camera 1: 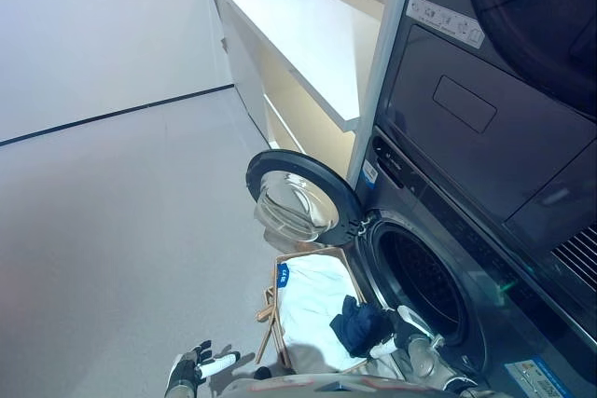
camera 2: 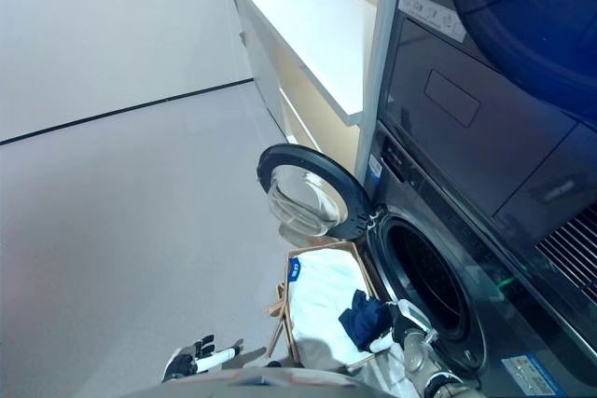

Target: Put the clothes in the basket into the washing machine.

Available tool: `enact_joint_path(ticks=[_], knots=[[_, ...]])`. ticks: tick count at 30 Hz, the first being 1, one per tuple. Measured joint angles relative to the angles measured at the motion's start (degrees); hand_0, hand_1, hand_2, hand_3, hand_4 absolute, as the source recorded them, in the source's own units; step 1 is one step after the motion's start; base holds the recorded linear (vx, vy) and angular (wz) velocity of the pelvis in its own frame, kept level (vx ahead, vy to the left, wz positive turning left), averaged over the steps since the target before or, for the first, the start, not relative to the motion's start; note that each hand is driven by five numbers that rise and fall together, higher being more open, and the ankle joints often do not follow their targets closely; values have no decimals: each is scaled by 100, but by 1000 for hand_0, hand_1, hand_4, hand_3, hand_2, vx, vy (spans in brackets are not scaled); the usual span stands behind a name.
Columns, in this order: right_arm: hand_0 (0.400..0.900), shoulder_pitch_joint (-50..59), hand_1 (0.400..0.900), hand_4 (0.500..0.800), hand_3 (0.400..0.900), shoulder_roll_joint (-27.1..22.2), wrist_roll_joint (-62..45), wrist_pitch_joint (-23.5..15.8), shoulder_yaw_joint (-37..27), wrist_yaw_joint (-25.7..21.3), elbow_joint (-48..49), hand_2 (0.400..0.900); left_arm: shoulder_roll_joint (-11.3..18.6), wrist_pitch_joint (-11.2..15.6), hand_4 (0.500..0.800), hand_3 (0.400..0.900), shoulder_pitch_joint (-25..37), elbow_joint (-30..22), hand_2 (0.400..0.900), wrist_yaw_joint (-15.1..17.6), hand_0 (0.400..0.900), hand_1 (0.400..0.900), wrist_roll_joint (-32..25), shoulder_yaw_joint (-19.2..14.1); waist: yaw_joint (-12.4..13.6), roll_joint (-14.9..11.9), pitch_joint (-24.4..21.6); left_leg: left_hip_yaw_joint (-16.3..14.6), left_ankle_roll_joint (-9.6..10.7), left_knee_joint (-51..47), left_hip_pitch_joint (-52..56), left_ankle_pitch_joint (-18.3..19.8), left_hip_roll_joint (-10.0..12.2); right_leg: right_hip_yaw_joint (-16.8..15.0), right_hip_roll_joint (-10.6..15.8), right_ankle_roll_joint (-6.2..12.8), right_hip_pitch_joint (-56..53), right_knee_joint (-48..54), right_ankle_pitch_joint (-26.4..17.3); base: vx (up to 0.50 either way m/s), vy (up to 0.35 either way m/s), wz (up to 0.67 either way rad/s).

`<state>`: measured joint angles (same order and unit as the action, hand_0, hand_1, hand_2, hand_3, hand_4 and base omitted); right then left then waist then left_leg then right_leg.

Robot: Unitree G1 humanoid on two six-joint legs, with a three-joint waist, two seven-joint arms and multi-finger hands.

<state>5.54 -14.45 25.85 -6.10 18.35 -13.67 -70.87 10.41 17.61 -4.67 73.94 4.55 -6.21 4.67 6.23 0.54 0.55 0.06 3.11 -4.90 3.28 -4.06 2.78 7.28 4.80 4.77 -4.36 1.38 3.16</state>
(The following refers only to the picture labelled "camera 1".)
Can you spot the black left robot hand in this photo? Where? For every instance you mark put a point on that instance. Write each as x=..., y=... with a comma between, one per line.
x=196, y=363

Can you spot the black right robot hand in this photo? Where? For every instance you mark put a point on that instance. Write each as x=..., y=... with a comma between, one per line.
x=405, y=323

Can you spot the navy blue garment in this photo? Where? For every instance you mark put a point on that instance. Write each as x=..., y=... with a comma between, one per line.
x=361, y=328

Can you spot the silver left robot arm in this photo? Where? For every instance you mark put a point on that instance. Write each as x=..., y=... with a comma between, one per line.
x=182, y=388

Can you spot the wooden laundry basket white liner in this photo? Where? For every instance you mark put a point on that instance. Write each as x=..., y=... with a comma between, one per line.
x=312, y=305

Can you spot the dark grey washing machine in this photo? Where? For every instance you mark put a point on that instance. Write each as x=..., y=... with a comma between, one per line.
x=490, y=277

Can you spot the blue tag on basket liner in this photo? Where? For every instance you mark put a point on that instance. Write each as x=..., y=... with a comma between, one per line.
x=283, y=276

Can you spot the round washing machine door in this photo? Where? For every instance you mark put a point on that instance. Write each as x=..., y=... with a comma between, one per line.
x=303, y=202

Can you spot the white blue sticker on washer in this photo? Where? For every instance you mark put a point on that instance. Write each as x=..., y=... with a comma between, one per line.
x=536, y=379

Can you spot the blue energy label on washer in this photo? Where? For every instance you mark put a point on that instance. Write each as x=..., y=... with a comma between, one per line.
x=368, y=175

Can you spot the dark grey dryer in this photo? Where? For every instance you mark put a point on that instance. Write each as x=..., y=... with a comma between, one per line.
x=490, y=104

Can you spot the white instruction sticker on dryer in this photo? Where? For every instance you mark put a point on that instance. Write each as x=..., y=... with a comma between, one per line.
x=445, y=20

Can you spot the white counter with shelves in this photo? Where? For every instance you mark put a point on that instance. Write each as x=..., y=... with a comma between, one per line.
x=298, y=34

